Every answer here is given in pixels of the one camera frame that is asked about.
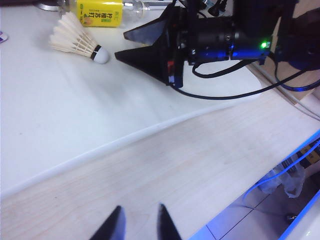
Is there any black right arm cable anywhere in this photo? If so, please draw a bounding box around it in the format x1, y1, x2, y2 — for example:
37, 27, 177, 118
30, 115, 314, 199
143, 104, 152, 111
174, 59, 320, 101

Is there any yellow label plastic bottle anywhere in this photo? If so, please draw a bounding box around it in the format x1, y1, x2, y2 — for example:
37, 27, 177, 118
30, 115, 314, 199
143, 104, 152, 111
56, 0, 151, 28

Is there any grey round disc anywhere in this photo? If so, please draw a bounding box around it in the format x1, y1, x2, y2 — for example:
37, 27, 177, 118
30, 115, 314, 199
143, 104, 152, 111
36, 0, 66, 12

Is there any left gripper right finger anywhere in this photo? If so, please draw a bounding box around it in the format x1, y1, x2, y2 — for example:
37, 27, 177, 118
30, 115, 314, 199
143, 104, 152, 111
157, 203, 183, 240

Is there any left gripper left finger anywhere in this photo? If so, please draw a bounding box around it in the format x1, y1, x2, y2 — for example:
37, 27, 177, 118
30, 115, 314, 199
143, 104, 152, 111
91, 205, 126, 240

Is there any clear plastic bag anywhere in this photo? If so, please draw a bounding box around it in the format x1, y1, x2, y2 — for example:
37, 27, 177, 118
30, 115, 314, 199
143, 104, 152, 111
259, 166, 308, 200

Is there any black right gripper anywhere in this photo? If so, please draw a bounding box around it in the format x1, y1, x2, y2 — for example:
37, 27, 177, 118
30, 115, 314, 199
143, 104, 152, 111
114, 4, 238, 89

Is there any grey cable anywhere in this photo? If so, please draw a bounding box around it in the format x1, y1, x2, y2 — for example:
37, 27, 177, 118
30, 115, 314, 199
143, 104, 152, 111
249, 62, 320, 121

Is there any white feather shuttlecock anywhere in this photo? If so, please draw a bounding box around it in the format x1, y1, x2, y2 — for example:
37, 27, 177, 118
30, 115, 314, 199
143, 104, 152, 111
48, 13, 111, 65

